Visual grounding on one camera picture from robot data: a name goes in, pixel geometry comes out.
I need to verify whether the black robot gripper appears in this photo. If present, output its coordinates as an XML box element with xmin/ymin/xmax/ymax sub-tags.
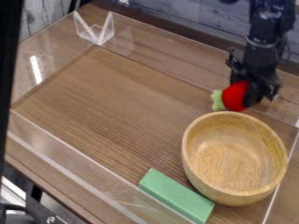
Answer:
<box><xmin>226</xmin><ymin>37</ymin><xmax>282</xmax><ymax>108</ymax></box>

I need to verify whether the red plush strawberry toy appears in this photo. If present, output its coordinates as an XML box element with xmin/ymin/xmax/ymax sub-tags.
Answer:
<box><xmin>210</xmin><ymin>80</ymin><xmax>249</xmax><ymax>112</ymax></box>

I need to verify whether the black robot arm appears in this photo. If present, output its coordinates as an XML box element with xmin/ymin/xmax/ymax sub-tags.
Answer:
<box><xmin>220</xmin><ymin>0</ymin><xmax>295</xmax><ymax>112</ymax></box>

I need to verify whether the light wooden bowl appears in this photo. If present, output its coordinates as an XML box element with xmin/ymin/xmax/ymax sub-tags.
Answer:
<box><xmin>182</xmin><ymin>112</ymin><xmax>287</xmax><ymax>207</ymax></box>

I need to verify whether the green rectangular block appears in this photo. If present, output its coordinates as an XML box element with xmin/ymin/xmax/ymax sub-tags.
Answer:
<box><xmin>139</xmin><ymin>168</ymin><xmax>215</xmax><ymax>224</ymax></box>

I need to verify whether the clear acrylic tray enclosure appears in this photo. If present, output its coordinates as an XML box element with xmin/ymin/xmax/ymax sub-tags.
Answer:
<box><xmin>0</xmin><ymin>10</ymin><xmax>299</xmax><ymax>224</ymax></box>

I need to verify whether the clear acrylic corner bracket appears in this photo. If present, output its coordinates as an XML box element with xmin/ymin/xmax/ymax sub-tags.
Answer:
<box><xmin>72</xmin><ymin>11</ymin><xmax>115</xmax><ymax>46</ymax></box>

